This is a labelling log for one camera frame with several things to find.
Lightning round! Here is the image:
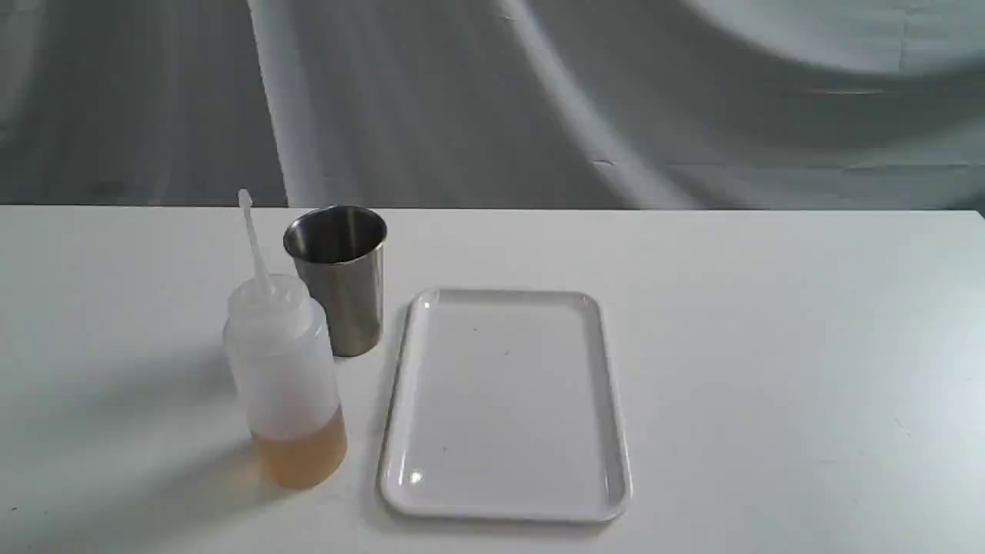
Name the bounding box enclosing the white plastic tray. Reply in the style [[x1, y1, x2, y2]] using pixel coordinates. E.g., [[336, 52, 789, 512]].
[[379, 287, 633, 525]]

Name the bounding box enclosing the translucent squeeze bottle amber liquid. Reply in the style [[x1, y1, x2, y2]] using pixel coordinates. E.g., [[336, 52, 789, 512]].
[[222, 189, 347, 489]]

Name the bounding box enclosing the grey backdrop cloth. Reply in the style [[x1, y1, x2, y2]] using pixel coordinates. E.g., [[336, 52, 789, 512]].
[[1, 1, 983, 212]]

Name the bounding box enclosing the stainless steel cup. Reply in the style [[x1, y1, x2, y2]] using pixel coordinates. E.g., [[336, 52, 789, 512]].
[[282, 205, 388, 358]]

